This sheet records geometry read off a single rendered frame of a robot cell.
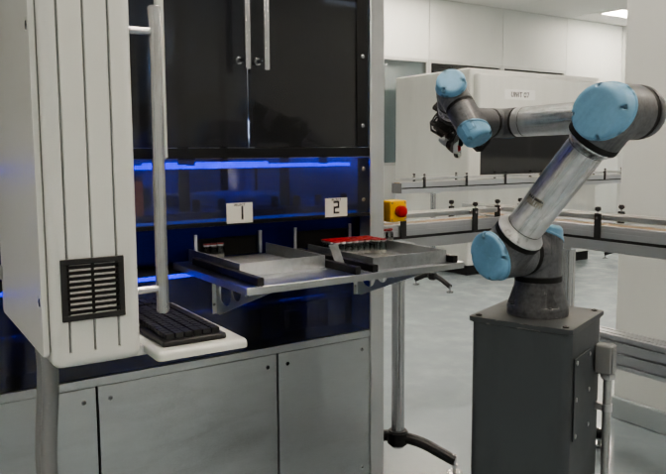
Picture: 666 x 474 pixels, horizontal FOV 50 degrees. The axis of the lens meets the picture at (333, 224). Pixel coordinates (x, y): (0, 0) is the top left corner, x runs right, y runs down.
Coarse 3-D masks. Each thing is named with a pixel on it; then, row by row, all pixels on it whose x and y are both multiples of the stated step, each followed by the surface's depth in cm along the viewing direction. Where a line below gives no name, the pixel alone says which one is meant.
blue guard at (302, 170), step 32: (192, 160) 201; (224, 160) 206; (256, 160) 212; (288, 160) 218; (320, 160) 224; (352, 160) 231; (192, 192) 202; (224, 192) 207; (256, 192) 213; (288, 192) 219; (320, 192) 225; (352, 192) 232
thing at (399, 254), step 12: (324, 252) 212; (348, 252) 202; (396, 252) 224; (408, 252) 219; (420, 252) 215; (432, 252) 203; (444, 252) 205; (384, 264) 194; (396, 264) 196; (408, 264) 198; (420, 264) 201
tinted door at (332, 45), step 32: (256, 0) 208; (288, 0) 214; (320, 0) 220; (352, 0) 227; (256, 32) 209; (288, 32) 215; (320, 32) 221; (352, 32) 228; (288, 64) 216; (320, 64) 222; (352, 64) 229; (256, 96) 211; (288, 96) 217; (320, 96) 223; (352, 96) 230; (256, 128) 212; (288, 128) 218; (320, 128) 224; (352, 128) 231
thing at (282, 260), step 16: (192, 256) 208; (208, 256) 199; (240, 256) 218; (256, 256) 218; (272, 256) 218; (288, 256) 213; (304, 256) 205; (320, 256) 196; (256, 272) 185; (272, 272) 188
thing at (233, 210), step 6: (228, 204) 208; (234, 204) 209; (240, 204) 210; (246, 204) 211; (252, 204) 212; (228, 210) 208; (234, 210) 209; (240, 210) 210; (246, 210) 211; (252, 210) 212; (228, 216) 208; (234, 216) 209; (240, 216) 210; (246, 216) 211; (252, 216) 212; (228, 222) 208; (234, 222) 209; (240, 222) 210; (246, 222) 211
